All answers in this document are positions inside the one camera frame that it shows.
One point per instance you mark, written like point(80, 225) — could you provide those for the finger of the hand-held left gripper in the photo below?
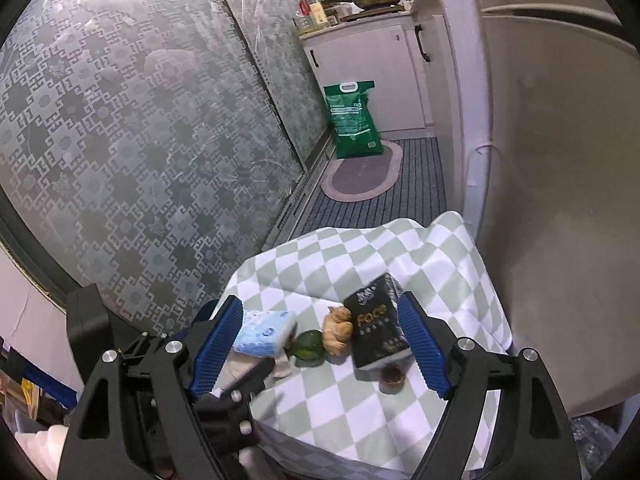
point(252, 377)
point(204, 314)

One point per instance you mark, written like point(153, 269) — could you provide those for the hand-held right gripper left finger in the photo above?
point(216, 350)

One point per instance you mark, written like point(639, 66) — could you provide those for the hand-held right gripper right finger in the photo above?
point(420, 345)

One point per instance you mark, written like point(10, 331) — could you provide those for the light blue tissue packet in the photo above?
point(262, 332)

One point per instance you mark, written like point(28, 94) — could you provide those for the black tissue packet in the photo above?
point(377, 320)

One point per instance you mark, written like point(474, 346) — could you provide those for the green lime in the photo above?
point(308, 346)

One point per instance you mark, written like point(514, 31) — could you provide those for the blue pole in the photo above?
point(50, 380)

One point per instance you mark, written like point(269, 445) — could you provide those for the ginger root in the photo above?
point(337, 332)

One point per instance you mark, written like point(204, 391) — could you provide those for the green white checkered cloth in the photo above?
point(350, 410)

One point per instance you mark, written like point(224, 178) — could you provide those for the white shoe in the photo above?
point(40, 452)

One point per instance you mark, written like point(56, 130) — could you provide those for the patterned glass sliding door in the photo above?
point(125, 160)
point(280, 50)

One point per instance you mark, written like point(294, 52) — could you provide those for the striped grey floor mat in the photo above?
point(422, 180)

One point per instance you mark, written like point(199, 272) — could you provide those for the oval grey floor mat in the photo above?
point(360, 172)

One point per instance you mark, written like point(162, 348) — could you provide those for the white refrigerator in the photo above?
point(565, 210)

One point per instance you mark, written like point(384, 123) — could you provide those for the clear plastic bag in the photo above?
point(597, 440)

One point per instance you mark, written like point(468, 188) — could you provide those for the green rice bag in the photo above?
point(352, 117)

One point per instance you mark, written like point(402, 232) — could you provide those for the white kitchen cabinet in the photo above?
point(372, 75)

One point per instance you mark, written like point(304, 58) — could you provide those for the yellow oil bottle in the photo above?
point(316, 12)

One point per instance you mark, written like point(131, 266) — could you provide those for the black stove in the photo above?
point(372, 11)

